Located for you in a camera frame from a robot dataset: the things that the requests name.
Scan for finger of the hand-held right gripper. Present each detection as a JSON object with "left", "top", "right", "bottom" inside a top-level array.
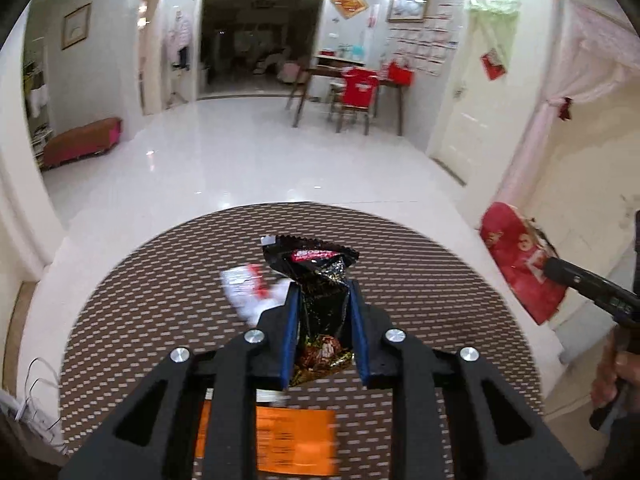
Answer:
[{"left": 542, "top": 256, "right": 640, "bottom": 314}]

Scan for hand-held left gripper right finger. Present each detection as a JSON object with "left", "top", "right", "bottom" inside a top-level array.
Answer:
[{"left": 348, "top": 280, "right": 586, "bottom": 480}]

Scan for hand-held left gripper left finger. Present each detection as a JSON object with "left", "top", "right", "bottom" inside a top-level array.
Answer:
[{"left": 59, "top": 287, "right": 304, "bottom": 480}]

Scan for black snack packet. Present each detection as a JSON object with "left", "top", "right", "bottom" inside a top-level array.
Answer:
[{"left": 259, "top": 233, "right": 360, "bottom": 389}]

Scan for red printed bag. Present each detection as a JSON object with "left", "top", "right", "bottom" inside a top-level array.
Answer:
[{"left": 478, "top": 201, "right": 569, "bottom": 326}]

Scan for person's right hand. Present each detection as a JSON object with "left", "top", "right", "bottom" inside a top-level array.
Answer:
[{"left": 590, "top": 330, "right": 634, "bottom": 412}]

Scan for red white snack wrapper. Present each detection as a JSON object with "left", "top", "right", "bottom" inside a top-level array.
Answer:
[{"left": 220, "top": 262, "right": 292, "bottom": 322}]

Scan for round polka-dot table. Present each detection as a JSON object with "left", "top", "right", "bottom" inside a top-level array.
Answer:
[{"left": 59, "top": 201, "right": 544, "bottom": 480}]

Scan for orange paper sheet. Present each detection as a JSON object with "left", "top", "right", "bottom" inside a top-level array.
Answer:
[{"left": 194, "top": 400, "right": 337, "bottom": 477}]

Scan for wooden chair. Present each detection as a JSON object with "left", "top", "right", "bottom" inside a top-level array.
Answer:
[{"left": 329, "top": 67, "right": 381, "bottom": 136}]

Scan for pink lace curtain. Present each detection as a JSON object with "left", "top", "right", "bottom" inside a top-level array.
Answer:
[{"left": 492, "top": 0, "right": 640, "bottom": 222}]

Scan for red hanging door ornament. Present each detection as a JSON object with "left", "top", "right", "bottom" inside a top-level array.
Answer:
[{"left": 479, "top": 48, "right": 506, "bottom": 81}]

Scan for red chair cover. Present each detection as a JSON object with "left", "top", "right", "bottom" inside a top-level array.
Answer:
[{"left": 341, "top": 67, "right": 380, "bottom": 111}]

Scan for red gift bag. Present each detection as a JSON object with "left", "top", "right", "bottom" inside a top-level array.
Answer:
[{"left": 387, "top": 59, "right": 415, "bottom": 86}]

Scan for wooden dining table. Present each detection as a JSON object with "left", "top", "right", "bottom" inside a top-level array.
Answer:
[{"left": 285, "top": 64, "right": 416, "bottom": 137}]

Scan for light sofa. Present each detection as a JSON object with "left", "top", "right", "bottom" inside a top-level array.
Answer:
[{"left": 274, "top": 47, "right": 309, "bottom": 84}]

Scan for tripod coat stand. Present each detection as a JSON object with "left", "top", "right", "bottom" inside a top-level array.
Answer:
[{"left": 167, "top": 67, "right": 191, "bottom": 109}]

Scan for white sideboard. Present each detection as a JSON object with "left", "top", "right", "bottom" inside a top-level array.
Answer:
[{"left": 313, "top": 52, "right": 369, "bottom": 69}]

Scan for red upholstered bench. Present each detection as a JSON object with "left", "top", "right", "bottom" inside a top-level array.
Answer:
[{"left": 40, "top": 117, "right": 124, "bottom": 170}]

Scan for green door valance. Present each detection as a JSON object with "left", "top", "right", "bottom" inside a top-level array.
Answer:
[{"left": 462, "top": 0, "right": 524, "bottom": 16}]

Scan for pink hanging garment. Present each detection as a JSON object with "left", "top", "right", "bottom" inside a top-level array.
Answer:
[{"left": 164, "top": 12, "right": 194, "bottom": 69}]

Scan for framed white bird picture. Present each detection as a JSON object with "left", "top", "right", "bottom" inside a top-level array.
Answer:
[{"left": 386, "top": 0, "right": 432, "bottom": 24}]

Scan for white shelf rack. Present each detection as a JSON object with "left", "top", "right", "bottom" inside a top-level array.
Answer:
[{"left": 22, "top": 44, "right": 54, "bottom": 162}]

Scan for framed flower picture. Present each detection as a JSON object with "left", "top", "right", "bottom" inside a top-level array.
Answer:
[{"left": 60, "top": 2, "right": 93, "bottom": 51}]

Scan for white door with handle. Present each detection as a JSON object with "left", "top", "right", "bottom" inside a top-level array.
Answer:
[{"left": 426, "top": 7, "right": 517, "bottom": 187}]

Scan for group of wall certificates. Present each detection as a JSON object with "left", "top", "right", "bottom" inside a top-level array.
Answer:
[{"left": 387, "top": 2, "right": 461, "bottom": 79}]

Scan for red gold diamond wall decoration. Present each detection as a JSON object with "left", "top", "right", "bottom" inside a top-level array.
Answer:
[{"left": 329, "top": 0, "right": 370, "bottom": 20}]

